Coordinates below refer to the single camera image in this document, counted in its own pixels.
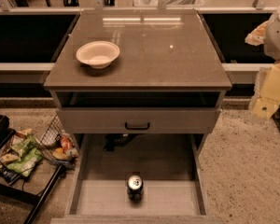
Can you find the white paper bowl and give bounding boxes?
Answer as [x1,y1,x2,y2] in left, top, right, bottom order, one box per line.
[76,41,119,69]

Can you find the wire basket with snacks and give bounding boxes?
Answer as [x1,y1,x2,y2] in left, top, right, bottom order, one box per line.
[40,116,78,170]

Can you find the grey drawer cabinet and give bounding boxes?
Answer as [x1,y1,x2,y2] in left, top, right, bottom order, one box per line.
[42,8,233,224]

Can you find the closed top drawer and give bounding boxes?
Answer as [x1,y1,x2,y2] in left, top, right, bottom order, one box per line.
[57,107,220,133]

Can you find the black drawer handle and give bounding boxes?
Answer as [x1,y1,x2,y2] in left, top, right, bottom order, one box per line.
[124,122,150,131]

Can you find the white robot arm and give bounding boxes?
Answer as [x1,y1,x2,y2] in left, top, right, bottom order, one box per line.
[245,5,280,119]

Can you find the open middle drawer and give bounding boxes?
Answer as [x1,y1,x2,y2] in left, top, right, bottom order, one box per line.
[50,134,225,224]

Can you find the pepsi can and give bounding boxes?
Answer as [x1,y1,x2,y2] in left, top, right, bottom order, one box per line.
[127,175,144,202]

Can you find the green chip bag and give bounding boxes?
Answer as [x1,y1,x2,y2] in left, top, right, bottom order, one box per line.
[7,135,42,177]

